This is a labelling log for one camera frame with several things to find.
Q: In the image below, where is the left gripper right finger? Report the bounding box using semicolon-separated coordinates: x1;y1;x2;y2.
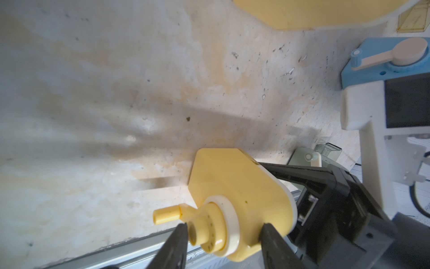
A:
259;223;304;269

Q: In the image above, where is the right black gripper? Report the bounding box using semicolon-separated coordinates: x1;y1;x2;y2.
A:
264;163;397;269

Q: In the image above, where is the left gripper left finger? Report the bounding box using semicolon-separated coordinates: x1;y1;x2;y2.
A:
146;224;188;269

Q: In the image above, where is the yellow sharpener front row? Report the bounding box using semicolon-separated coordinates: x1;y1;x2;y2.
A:
153;148;298;262

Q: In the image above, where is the green pencil sharpener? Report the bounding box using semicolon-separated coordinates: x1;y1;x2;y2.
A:
288;148;322;168

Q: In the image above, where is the blue pencil sharpener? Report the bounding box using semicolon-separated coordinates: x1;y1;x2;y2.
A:
340;36;430;90

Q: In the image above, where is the yellow tray row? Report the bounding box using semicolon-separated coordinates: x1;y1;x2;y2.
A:
396;1;430;33

